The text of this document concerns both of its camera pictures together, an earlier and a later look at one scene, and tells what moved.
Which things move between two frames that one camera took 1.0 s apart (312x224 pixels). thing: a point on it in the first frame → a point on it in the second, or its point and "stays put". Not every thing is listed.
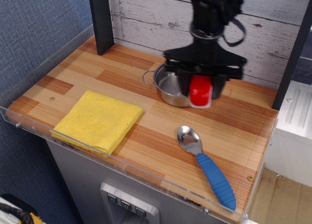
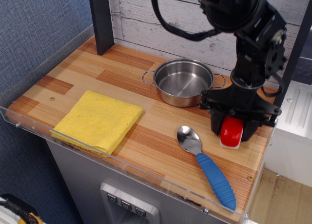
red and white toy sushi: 201,91 → 231,130
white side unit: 289,152 stays put
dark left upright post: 102,19 stays put
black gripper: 206,56 → 238,102
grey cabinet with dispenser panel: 105,191 stays put
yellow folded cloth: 96,123 stays put
